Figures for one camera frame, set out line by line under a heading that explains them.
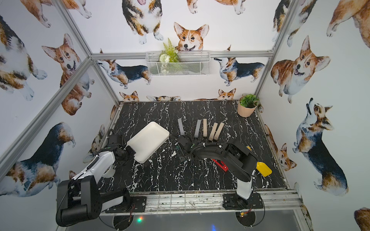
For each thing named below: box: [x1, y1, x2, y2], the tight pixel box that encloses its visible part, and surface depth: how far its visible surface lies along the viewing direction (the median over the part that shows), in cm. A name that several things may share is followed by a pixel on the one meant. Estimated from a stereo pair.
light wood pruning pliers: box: [213, 122, 225, 142], surface depth 102 cm
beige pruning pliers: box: [208, 122, 218, 142], surface depth 100 cm
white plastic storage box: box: [126, 121, 170, 164], surface depth 100 cm
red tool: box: [211, 158, 229, 173], surface depth 88 cm
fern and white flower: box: [158, 37, 180, 74], surface depth 85 cm
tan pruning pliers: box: [202, 118, 208, 138], surface depth 104 cm
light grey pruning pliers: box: [176, 114, 185, 136], surface depth 105 cm
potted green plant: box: [237, 93, 260, 118], surface depth 106 cm
